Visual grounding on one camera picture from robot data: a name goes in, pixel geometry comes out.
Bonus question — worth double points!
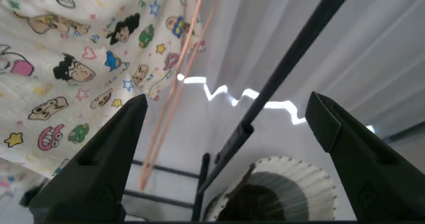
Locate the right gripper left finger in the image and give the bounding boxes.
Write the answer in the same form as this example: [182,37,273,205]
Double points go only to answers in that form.
[29,93,149,222]

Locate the pink clothes hanger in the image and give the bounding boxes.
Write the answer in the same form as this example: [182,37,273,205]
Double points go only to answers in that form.
[137,0,228,191]

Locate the white laundry basket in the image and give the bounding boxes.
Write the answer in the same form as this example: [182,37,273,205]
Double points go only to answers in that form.
[203,156,338,222]

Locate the white curtain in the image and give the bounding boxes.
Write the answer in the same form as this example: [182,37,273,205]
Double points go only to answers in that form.
[185,0,425,135]

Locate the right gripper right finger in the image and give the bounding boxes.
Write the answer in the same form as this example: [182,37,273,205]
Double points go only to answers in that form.
[304,90,425,222]

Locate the black clothes rack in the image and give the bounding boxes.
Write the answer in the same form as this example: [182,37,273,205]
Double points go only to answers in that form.
[122,0,358,222]

